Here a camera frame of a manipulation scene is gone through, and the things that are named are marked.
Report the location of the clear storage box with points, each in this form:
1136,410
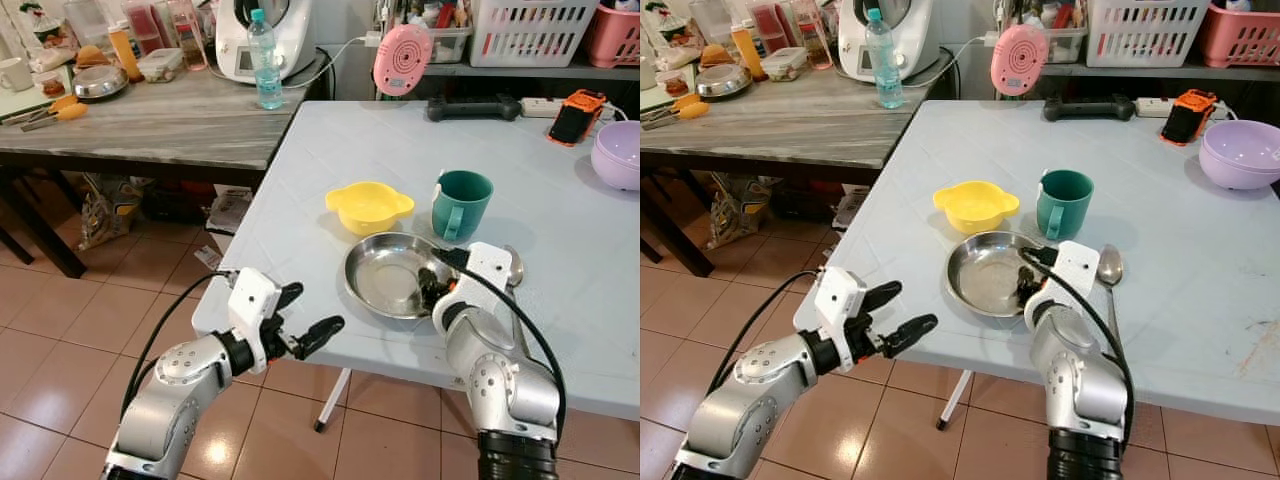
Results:
452,44
1066,44

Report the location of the yellow plastic bowl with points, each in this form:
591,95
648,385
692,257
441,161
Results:
975,203
368,205

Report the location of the black dumbbell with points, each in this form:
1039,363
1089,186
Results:
1088,108
472,108

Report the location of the pink clear tumbler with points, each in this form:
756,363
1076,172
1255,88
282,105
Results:
812,35
188,35

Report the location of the pink plastic basket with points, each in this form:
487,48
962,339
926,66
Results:
615,38
1240,38

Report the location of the white power strip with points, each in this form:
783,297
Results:
1152,106
542,106

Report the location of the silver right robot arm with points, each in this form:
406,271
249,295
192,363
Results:
495,375
1080,375

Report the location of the lidded steel bowl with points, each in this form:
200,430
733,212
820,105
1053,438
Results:
98,83
723,82

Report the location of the white cup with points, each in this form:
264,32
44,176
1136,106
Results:
646,75
14,74

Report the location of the purple plastic bowl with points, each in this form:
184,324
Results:
620,158
1240,158

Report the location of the white kitchen appliance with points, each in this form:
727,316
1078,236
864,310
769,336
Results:
915,40
295,40

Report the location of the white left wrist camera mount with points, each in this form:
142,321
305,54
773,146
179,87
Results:
250,295
838,292

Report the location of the pink round fan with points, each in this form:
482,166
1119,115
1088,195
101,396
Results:
1019,60
402,60

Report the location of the clear plastic food container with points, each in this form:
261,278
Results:
160,65
784,64

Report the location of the white folding table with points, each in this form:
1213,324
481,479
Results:
1180,240
540,200

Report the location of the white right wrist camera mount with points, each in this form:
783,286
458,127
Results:
485,270
1075,268

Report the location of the clear plastic water bottle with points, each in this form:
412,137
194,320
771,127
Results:
265,65
884,65

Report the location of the grey wood-top table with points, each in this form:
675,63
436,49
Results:
170,125
790,125

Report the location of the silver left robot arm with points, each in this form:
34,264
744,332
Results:
745,400
175,395

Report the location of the white plastic basket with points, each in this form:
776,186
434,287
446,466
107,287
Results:
1145,35
530,35

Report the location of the round steel plate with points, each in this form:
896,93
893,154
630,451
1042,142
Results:
985,272
385,275

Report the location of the orange black handheld device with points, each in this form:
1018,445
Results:
1188,118
576,118

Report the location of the printed bag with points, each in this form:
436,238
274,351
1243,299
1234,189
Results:
740,210
112,212

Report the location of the steel spoon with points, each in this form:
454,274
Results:
514,268
1110,268

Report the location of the green mug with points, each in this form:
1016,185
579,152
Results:
1067,203
465,205

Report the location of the orange bottle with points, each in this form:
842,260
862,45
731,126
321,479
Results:
125,52
748,52

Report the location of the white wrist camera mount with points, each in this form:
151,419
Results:
838,292
1075,268
250,295
485,270

